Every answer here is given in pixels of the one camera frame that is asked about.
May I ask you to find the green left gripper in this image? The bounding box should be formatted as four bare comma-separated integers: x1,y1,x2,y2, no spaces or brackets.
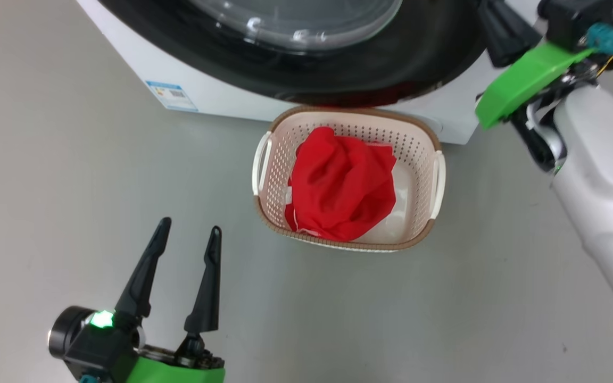
114,217,226,383

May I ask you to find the blue energy label sticker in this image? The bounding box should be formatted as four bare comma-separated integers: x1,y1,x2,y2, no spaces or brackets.
145,80,199,112

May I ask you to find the black round glass washer door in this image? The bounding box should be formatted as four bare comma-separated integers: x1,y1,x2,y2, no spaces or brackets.
96,0,491,107

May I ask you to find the white front-load washing machine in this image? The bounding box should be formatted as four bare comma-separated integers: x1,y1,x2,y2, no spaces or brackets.
75,0,544,145

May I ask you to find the round white filter cover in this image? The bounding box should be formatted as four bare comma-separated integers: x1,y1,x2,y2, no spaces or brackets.
413,113,446,140

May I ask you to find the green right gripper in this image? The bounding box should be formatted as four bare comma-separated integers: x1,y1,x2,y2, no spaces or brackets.
475,0,595,130

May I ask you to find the red and white garment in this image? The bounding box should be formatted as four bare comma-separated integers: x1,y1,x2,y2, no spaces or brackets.
284,126,397,243

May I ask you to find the cream perforated basket brown rim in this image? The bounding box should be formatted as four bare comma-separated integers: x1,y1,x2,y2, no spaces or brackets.
252,105,446,252

